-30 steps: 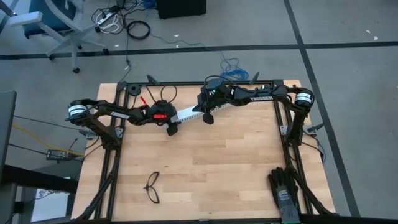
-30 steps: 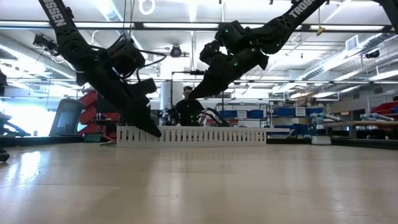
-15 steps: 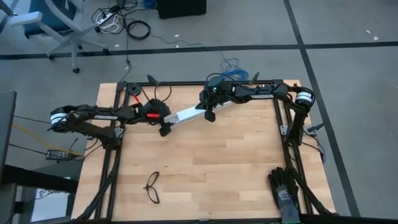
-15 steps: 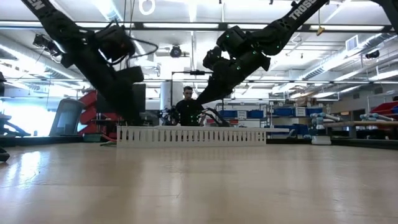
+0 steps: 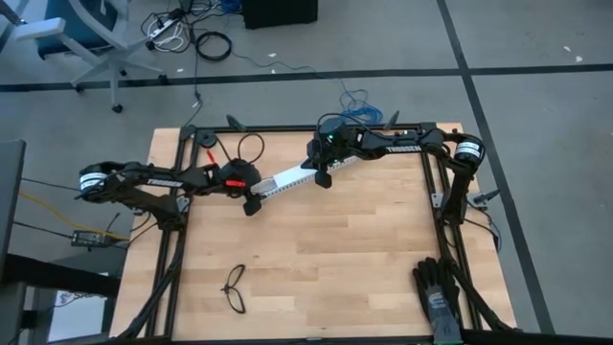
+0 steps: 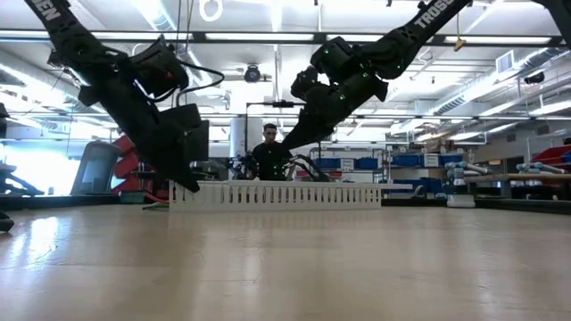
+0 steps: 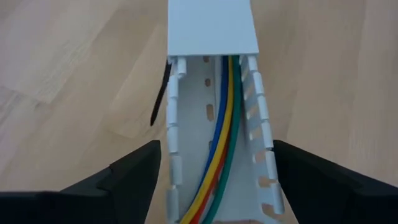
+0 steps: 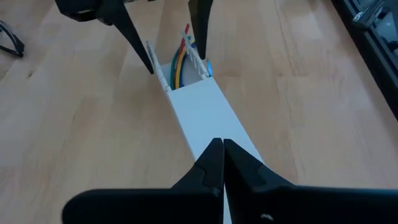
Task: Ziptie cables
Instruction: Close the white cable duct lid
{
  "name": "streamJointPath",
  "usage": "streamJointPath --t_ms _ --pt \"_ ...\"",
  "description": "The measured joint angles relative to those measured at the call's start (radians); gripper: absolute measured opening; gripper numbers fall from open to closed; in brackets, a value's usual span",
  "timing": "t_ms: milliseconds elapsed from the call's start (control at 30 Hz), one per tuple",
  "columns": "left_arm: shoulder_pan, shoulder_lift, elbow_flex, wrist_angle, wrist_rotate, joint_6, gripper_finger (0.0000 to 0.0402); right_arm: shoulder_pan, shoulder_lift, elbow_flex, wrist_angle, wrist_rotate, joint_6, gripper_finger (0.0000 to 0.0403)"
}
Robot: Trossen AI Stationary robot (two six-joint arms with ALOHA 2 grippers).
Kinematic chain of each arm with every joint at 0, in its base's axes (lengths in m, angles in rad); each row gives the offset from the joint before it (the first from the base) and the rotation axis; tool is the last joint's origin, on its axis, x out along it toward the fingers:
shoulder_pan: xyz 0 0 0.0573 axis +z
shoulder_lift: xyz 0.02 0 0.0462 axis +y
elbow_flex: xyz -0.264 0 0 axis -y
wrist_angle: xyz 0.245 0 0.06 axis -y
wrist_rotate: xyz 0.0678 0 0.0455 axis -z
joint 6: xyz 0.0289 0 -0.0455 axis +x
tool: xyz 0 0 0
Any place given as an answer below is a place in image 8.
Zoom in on green cable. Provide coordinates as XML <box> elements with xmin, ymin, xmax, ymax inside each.
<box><xmin>169</xmin><ymin>45</ymin><xmax>185</xmax><ymax>91</ymax></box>

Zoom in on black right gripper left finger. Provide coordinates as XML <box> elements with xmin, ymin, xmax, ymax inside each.
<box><xmin>62</xmin><ymin>138</ymin><xmax>226</xmax><ymax>224</ymax></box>

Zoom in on yellow cable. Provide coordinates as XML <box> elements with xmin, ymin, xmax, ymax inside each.
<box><xmin>174</xmin><ymin>37</ymin><xmax>196</xmax><ymax>90</ymax></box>

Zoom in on white slotted cable duct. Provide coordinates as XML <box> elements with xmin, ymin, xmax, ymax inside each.
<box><xmin>145</xmin><ymin>30</ymin><xmax>215</xmax><ymax>94</ymax></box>

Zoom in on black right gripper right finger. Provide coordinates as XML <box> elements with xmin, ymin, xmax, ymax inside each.
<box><xmin>223</xmin><ymin>139</ymin><xmax>398</xmax><ymax>224</ymax></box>

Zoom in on black frame eyeglasses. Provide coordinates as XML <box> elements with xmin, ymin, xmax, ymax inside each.
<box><xmin>0</xmin><ymin>20</ymin><xmax>25</xmax><ymax>59</ymax></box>

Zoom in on black aluminium table frame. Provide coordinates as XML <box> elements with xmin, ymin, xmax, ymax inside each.
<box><xmin>330</xmin><ymin>0</ymin><xmax>398</xmax><ymax>123</ymax></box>

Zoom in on blue cable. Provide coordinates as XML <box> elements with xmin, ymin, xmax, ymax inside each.
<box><xmin>178</xmin><ymin>40</ymin><xmax>215</xmax><ymax>89</ymax></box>

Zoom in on white duct cover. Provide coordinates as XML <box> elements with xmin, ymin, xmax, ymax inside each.
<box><xmin>167</xmin><ymin>76</ymin><xmax>266</xmax><ymax>224</ymax></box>

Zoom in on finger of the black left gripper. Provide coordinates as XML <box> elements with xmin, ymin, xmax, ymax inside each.
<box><xmin>96</xmin><ymin>0</ymin><xmax>155</xmax><ymax>75</ymax></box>
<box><xmin>188</xmin><ymin>0</ymin><xmax>215</xmax><ymax>60</ymax></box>

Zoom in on bundle of coloured wires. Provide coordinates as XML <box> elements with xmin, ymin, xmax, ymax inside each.
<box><xmin>178</xmin><ymin>23</ymin><xmax>191</xmax><ymax>58</ymax></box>

